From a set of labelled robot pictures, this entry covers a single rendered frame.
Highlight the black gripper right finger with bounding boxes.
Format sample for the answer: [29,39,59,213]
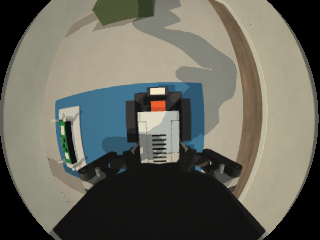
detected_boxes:
[170,143,242,192]

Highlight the blue flat mat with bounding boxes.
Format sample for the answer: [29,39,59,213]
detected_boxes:
[50,82,205,178]

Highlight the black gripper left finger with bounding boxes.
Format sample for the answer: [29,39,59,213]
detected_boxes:
[78,144,148,193]

